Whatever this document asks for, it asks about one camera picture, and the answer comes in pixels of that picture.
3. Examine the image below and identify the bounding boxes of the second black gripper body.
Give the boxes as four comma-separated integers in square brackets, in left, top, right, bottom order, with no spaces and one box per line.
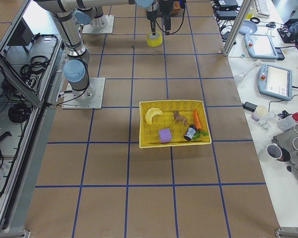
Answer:
[145,5,158,22]

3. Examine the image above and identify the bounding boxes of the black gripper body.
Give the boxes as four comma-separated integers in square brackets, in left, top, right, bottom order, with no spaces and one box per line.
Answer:
[158,0,174,15]

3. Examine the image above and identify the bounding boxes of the yellow tape roll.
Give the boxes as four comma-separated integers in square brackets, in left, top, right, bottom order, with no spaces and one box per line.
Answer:
[146,31,163,47]

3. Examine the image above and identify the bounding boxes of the brown wicker basket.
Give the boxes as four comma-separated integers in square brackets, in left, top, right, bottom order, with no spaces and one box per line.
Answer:
[170,0,183,15]

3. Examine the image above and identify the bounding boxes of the blue plate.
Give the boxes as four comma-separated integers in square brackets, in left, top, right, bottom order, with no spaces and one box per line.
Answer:
[239,20,258,35]

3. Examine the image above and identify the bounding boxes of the yellow toy banana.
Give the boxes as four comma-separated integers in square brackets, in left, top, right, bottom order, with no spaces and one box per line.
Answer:
[145,108,163,125]

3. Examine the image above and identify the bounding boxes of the far teach pendant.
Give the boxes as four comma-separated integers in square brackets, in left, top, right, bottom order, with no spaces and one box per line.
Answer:
[244,34,278,60]

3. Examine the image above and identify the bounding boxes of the teach pendant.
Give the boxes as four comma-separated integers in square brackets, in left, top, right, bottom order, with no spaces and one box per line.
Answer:
[257,64,293,101]
[244,34,278,60]

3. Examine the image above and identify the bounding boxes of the brown toy animal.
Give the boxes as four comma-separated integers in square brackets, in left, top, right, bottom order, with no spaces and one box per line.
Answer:
[173,111,188,126]

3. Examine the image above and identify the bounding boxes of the yellow woven basket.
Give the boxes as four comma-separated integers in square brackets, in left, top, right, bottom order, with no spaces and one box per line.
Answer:
[139,100,212,148]

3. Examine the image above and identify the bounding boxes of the black scissors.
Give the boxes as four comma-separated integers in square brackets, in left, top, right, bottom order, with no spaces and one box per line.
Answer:
[257,22,276,28]

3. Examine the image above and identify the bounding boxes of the orange toy carrot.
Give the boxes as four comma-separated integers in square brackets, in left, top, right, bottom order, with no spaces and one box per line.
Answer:
[193,109,203,130]

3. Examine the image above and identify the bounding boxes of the purple cube block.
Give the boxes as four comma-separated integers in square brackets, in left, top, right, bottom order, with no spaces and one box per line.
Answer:
[158,128,172,143]

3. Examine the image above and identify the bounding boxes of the dark blue small bottle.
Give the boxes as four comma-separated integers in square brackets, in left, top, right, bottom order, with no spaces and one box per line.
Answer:
[184,125,197,141]

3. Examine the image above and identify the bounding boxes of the black power adapter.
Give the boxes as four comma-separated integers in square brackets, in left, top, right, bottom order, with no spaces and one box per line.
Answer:
[242,102,258,112]

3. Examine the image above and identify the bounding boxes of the near teach pendant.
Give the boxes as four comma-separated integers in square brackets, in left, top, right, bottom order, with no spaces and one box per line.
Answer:
[257,64,293,101]

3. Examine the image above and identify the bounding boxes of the red cap clear bottle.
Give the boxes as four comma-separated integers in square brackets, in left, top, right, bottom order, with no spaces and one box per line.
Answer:
[277,112,298,131]

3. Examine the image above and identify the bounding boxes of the aluminium frame post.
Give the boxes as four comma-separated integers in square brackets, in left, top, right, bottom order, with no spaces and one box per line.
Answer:
[223,0,253,57]

